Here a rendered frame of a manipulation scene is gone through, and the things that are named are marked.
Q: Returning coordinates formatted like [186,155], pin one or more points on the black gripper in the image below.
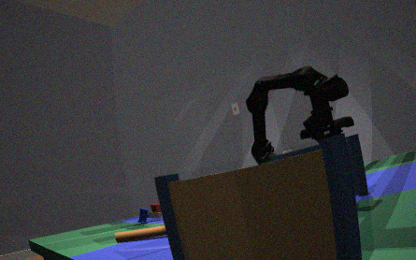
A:
[334,128]

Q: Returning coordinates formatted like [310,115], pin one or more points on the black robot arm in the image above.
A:
[303,80]

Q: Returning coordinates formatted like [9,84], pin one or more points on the wooden-handled black mallet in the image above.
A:
[143,233]

